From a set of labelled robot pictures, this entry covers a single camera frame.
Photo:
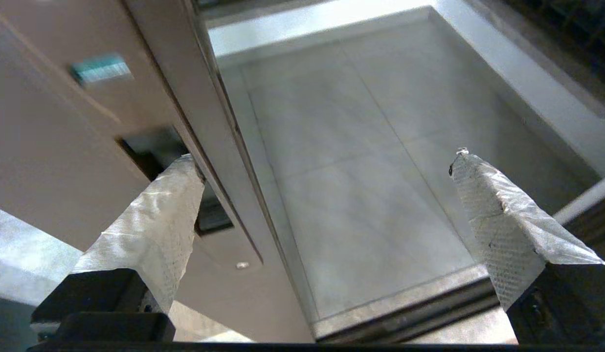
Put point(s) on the metal floor door track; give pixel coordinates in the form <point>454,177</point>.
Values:
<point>405,318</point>

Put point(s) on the window with black bars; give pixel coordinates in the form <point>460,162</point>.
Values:
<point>576,29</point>

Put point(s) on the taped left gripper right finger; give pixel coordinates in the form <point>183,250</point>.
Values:
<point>512,234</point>

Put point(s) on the brown framed sliding glass door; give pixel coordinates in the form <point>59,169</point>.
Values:
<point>190,98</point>

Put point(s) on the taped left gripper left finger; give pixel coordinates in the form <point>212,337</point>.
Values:
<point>150,234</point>

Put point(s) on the stone window sill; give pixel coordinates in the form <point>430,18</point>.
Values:
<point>551,54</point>

